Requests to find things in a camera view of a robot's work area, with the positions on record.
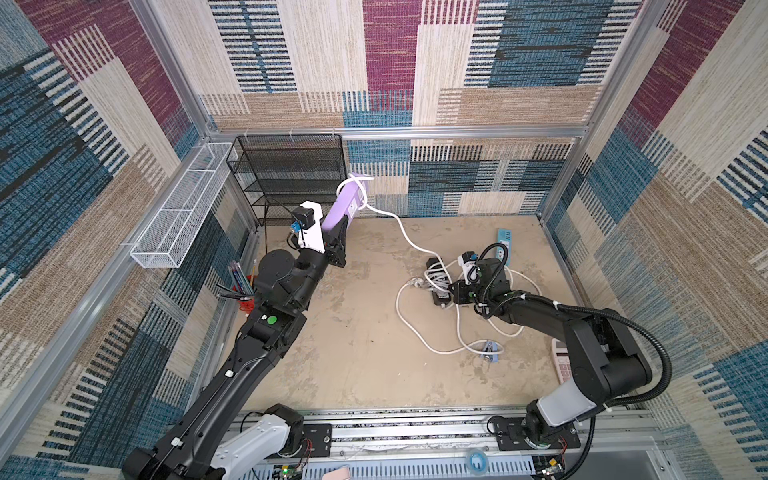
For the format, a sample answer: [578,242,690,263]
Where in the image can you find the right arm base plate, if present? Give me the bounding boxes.
[486,415,582,451]

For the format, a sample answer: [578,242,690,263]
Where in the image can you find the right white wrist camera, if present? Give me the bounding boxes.
[457,251,479,285]

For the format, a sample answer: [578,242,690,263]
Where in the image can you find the teal power strip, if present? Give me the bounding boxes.
[497,228,512,253]

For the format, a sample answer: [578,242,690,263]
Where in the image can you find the white cord of teal strip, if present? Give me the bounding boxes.
[443,260,544,338]

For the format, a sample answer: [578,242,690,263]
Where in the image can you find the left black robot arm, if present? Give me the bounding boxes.
[122,216,350,479]

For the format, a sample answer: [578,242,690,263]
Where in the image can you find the pink white calculator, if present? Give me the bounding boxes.
[551,339,572,384]

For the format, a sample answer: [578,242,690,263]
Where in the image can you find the aluminium front rail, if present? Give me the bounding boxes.
[239,407,680,479]

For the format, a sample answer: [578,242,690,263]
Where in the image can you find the white cord of purple strip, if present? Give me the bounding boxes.
[335,172,505,361]

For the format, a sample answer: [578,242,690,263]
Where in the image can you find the blue round sticker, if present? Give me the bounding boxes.
[465,449,489,476]

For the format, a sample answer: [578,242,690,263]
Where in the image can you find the black corrugated cable conduit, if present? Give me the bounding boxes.
[475,242,673,480]

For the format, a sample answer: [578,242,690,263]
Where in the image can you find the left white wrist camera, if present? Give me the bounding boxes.
[292,201,325,253]

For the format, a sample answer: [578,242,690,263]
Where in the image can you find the red pen cup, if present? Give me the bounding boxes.
[239,275,255,315]

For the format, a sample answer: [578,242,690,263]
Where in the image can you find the pens in red cup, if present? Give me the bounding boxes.
[216,261,255,301]

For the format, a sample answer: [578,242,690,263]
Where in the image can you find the blue binder clip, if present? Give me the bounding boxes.
[481,340,502,363]

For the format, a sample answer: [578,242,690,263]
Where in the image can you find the grey cord of black strip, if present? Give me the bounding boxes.
[423,261,462,308]

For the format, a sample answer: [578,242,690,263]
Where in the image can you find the purple power strip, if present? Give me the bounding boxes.
[321,173,371,243]

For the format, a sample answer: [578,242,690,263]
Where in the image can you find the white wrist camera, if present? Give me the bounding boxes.
[292,201,325,253]
[457,251,479,285]

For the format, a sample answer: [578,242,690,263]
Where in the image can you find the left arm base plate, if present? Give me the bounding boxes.
[266,423,333,461]

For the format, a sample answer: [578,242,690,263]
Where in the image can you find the black wire shelf rack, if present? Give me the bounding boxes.
[228,134,347,225]

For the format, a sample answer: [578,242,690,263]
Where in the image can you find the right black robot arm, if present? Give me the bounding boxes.
[449,258,653,448]

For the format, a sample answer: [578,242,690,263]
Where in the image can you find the black power strip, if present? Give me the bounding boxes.
[424,257,452,308]

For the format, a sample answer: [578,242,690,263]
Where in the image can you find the white mesh wall basket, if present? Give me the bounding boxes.
[130,143,231,269]

